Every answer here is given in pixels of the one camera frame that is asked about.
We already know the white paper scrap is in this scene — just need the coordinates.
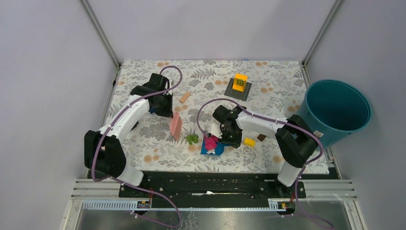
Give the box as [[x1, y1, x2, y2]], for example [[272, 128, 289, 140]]
[[207, 149, 215, 155]]

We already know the purple cable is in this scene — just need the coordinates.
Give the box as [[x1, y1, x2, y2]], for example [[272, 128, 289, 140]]
[[196, 97, 335, 230], [90, 65, 184, 228]]

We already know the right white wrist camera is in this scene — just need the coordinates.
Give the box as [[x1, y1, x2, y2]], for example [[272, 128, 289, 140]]
[[209, 123, 223, 139]]

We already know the brown block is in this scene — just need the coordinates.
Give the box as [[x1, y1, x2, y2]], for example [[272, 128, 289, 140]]
[[257, 134, 267, 142]]

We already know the wooden block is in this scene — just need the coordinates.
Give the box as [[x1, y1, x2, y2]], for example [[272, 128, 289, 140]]
[[179, 92, 191, 104]]

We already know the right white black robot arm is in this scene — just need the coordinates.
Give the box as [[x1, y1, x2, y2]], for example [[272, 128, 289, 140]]
[[213, 105, 318, 197]]

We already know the yellow lego house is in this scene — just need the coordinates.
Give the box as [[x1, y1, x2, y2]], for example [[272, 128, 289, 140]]
[[232, 73, 248, 92]]

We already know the teal plastic bucket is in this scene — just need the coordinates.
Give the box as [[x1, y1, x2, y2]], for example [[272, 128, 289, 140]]
[[295, 80, 372, 148]]

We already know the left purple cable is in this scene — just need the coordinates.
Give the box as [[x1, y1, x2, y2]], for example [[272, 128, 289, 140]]
[[90, 65, 184, 228]]

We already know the blue dustpan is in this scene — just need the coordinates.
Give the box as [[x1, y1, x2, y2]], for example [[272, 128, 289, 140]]
[[200, 139, 229, 155]]

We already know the large magenta paper scrap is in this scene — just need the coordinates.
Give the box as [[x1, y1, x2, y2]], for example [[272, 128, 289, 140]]
[[203, 136, 218, 150]]

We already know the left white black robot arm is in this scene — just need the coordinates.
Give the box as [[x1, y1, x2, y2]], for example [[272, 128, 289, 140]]
[[84, 73, 173, 197]]

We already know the green paper scrap front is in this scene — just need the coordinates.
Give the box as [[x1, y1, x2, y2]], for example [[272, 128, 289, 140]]
[[186, 134, 199, 145]]

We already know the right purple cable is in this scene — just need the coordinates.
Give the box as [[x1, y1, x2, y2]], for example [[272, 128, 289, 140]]
[[196, 97, 335, 230]]

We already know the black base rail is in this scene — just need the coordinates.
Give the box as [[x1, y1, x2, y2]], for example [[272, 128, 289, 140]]
[[118, 171, 307, 210]]

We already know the yellow block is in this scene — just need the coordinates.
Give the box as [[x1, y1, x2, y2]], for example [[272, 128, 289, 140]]
[[243, 138, 256, 147]]

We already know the pink hand broom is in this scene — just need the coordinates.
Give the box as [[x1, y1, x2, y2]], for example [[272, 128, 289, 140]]
[[169, 113, 182, 141]]

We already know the grey lego baseplate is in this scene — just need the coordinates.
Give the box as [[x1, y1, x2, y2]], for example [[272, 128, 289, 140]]
[[224, 78, 252, 101]]

